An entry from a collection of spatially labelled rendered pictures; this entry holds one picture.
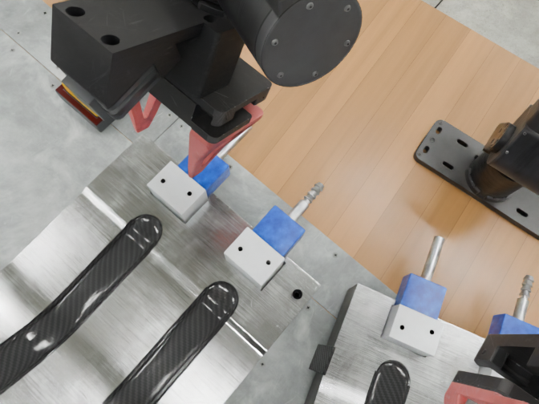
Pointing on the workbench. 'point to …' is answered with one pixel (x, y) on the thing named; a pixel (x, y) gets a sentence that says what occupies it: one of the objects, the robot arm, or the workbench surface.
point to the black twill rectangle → (322, 358)
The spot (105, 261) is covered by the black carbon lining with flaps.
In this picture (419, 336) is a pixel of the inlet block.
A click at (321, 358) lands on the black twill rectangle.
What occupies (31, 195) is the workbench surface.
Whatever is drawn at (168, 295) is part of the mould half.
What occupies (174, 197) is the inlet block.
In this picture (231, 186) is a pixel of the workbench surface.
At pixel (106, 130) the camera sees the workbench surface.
